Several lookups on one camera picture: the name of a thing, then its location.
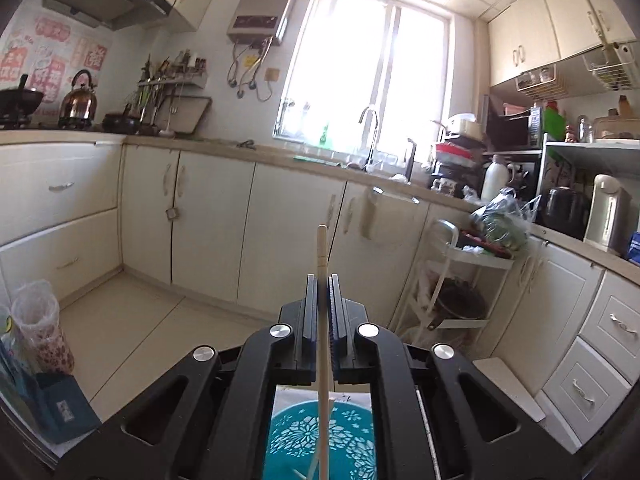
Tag cream sink base cabinets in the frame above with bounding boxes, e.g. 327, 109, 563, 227
121, 145, 431, 321

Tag black rice cooker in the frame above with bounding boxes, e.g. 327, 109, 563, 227
542, 186, 591, 238

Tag chrome faucet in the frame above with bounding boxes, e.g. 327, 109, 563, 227
359, 106, 382, 166

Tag white hanging door bin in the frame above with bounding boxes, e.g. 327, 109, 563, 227
361, 186, 420, 241

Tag gas stove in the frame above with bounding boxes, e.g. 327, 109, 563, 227
0, 112, 98, 132

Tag black pan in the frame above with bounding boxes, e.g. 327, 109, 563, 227
102, 105, 143, 135

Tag dark pan in trolley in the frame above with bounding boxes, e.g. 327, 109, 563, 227
427, 285, 488, 331

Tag wall spice rack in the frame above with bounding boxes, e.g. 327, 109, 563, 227
137, 50, 208, 90

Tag steel kettle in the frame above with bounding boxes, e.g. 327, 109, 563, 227
59, 69, 98, 128

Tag cream base cabinets with drawers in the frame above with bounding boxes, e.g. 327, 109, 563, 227
480, 230, 640, 441

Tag blue box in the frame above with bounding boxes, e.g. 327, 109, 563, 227
35, 372, 103, 443

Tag cream drawer unit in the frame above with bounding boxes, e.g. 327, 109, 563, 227
0, 142, 123, 301

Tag cream wall cabinets with baskets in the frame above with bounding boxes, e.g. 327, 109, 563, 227
487, 0, 640, 88

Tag cutting board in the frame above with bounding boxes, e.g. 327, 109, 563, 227
155, 96, 213, 136

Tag small white wire basket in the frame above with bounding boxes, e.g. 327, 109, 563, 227
516, 65, 571, 98

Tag pile of kitchenware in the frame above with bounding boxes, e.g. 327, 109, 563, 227
430, 112, 488, 198

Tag black microwave oven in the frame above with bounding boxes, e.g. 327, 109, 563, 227
486, 107, 543, 150

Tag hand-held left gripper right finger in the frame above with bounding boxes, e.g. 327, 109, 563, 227
327, 274, 586, 480

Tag wall-mounted water heater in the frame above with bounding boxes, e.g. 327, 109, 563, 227
226, 0, 299, 47

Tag teal perforated metal bucket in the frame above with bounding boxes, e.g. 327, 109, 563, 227
262, 400, 378, 480

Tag pink wall poster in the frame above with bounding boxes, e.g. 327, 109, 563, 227
0, 12, 108, 116

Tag plastic bag of vegetables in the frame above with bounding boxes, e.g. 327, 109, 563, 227
462, 187, 543, 256

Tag water heater hoses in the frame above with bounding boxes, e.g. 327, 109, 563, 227
227, 42, 273, 103

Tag black wok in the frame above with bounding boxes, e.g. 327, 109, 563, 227
0, 74, 46, 116

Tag kitchen window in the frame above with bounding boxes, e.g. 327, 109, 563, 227
272, 0, 451, 161

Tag beige electric water boiler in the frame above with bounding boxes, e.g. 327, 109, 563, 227
584, 174, 633, 253

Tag large white wire basket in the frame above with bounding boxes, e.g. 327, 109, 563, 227
582, 40, 640, 92

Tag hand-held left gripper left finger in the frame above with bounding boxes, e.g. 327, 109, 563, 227
52, 274, 321, 480

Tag floral bin with plastic bag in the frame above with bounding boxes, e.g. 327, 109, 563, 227
10, 280, 76, 376

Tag white trolley rack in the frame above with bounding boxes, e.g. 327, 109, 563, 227
395, 220, 516, 348

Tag lidded pot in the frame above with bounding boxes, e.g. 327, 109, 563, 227
595, 107, 640, 141

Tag white thermos bottle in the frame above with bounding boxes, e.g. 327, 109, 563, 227
481, 155, 508, 203

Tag green plastic board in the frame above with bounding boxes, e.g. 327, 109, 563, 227
542, 107, 566, 143

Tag white shelf rack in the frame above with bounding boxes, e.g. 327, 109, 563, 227
537, 140, 640, 201

